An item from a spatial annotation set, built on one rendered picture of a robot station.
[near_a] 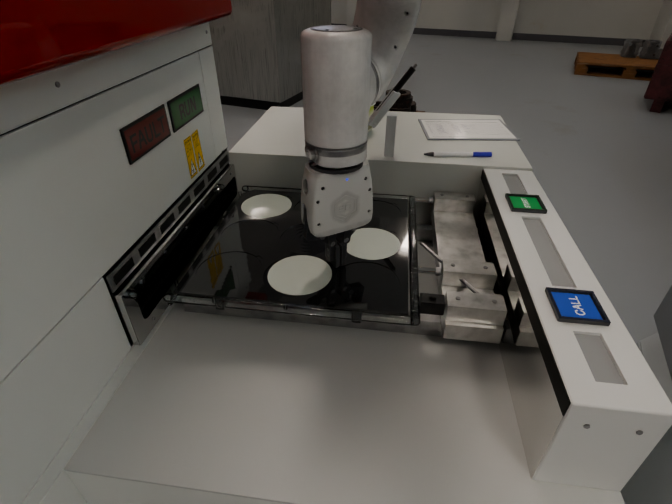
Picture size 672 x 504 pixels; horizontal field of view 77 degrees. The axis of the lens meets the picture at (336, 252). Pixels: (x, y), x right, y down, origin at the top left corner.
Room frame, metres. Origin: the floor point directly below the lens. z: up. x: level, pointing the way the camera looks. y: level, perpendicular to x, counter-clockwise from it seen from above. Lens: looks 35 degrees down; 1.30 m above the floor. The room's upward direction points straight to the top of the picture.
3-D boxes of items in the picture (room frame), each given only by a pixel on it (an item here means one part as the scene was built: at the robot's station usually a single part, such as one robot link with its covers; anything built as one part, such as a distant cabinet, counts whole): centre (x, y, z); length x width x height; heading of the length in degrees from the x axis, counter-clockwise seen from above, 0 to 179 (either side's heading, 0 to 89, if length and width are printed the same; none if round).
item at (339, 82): (0.55, 0.00, 1.17); 0.09 x 0.08 x 0.13; 155
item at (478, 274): (0.53, -0.21, 0.89); 0.08 x 0.03 x 0.03; 82
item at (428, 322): (0.49, 0.00, 0.84); 0.50 x 0.02 x 0.03; 82
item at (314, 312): (0.44, 0.07, 0.90); 0.37 x 0.01 x 0.01; 82
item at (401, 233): (0.62, 0.05, 0.90); 0.34 x 0.34 x 0.01; 82
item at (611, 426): (0.51, -0.30, 0.89); 0.55 x 0.09 x 0.14; 172
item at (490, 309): (0.45, -0.20, 0.89); 0.08 x 0.03 x 0.03; 82
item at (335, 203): (0.55, 0.00, 1.03); 0.10 x 0.07 x 0.11; 118
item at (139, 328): (0.64, 0.26, 0.89); 0.44 x 0.02 x 0.10; 172
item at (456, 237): (0.60, -0.22, 0.87); 0.36 x 0.08 x 0.03; 172
